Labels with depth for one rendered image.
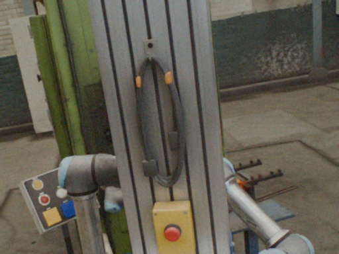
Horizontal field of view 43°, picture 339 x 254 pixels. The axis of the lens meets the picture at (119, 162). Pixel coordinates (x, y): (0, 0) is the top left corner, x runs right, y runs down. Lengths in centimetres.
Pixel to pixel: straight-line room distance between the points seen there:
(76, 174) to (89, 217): 17
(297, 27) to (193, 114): 809
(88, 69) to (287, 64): 691
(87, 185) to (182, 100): 64
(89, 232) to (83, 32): 121
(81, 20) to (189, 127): 151
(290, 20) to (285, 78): 107
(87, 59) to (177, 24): 150
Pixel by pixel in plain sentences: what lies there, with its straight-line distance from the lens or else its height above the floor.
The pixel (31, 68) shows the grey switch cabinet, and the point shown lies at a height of 125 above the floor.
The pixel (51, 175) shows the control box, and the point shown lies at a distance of 227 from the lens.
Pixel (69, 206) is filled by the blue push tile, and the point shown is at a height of 102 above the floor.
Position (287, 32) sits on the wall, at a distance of 896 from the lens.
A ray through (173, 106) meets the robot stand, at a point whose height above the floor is 170.
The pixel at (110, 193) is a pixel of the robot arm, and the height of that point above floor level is 119.
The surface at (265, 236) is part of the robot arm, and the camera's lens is 169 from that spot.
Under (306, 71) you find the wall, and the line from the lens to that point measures 920.
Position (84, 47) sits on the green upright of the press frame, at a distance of 241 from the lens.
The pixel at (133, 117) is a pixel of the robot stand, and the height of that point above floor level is 168.
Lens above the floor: 192
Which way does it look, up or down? 19 degrees down
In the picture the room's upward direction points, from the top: 10 degrees counter-clockwise
